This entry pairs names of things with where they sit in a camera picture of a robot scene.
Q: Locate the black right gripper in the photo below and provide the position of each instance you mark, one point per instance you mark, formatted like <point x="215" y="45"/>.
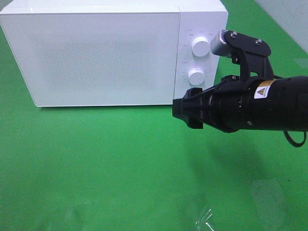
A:
<point x="228" y="105"/>

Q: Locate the white timer knob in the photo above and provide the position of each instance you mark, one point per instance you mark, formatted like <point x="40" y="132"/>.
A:
<point x="196" y="76"/>

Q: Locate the white microwave door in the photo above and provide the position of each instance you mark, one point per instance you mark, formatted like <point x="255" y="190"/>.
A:
<point x="89" y="59"/>

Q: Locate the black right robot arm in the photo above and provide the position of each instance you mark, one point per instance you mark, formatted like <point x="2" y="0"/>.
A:
<point x="281" y="104"/>

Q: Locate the white upper power knob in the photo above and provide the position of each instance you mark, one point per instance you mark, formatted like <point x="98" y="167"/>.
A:
<point x="200" y="46"/>

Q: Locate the white microwave oven body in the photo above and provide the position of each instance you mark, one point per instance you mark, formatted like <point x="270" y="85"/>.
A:
<point x="196" y="18"/>

